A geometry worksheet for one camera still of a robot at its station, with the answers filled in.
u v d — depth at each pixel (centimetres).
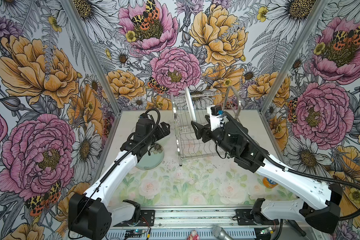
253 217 66
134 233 71
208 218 76
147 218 74
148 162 92
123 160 50
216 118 53
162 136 70
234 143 48
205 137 57
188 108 67
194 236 67
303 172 85
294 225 71
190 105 64
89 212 38
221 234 67
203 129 56
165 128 71
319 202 39
